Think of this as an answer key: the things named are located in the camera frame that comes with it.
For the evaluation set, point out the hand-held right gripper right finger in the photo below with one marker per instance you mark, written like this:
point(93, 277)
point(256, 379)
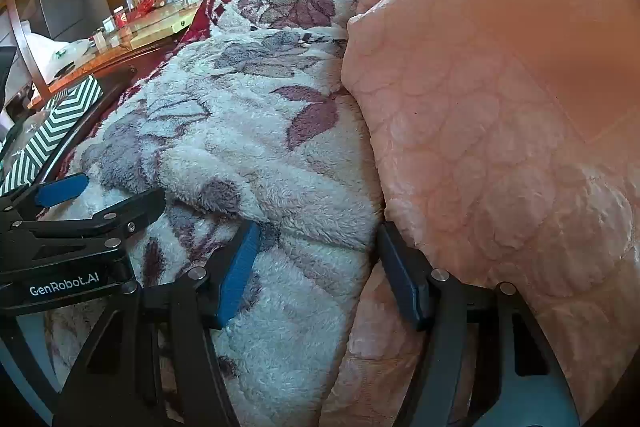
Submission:
point(400, 277)

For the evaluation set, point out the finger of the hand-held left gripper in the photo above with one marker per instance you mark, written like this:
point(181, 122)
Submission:
point(62, 192)
point(135, 212)

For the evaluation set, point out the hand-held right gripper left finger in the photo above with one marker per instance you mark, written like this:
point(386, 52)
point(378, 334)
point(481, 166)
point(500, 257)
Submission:
point(240, 267)

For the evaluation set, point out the green white striped box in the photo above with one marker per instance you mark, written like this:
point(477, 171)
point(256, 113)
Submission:
point(55, 122)

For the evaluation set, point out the floral fleece blanket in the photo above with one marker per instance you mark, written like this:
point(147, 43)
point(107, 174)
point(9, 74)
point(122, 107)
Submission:
point(250, 132)

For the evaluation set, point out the white plastic bag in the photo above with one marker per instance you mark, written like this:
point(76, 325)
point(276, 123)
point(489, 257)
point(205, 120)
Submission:
point(57, 52)

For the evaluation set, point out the wooden chair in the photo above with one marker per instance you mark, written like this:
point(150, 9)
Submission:
point(22, 37)

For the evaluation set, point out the wooden table with glass top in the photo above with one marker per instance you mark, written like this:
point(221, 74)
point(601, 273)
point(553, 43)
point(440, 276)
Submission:
point(150, 32)

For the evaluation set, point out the small red box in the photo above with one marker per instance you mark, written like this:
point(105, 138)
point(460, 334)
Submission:
point(120, 18)

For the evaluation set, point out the grey metal cabinet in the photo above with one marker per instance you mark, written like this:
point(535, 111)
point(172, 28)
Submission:
point(55, 2)

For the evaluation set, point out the pink quilt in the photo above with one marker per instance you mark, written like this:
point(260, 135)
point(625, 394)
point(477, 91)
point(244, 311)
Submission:
point(500, 107)

